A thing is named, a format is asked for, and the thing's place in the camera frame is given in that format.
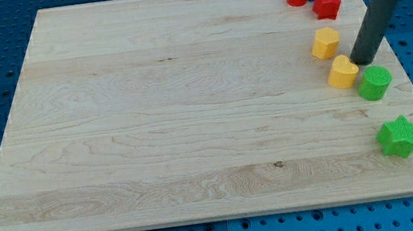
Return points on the green star block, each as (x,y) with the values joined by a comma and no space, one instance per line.
(396,137)

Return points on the red star block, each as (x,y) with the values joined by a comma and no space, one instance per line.
(326,9)

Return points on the yellow heart block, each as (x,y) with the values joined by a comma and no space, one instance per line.
(343,72)

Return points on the yellow hexagon block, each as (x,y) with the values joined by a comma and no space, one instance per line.
(326,42)

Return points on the green cylinder block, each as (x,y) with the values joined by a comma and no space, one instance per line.
(374,83)

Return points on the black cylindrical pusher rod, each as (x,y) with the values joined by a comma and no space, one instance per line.
(372,31)

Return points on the light wooden board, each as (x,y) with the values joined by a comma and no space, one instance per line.
(132,115)

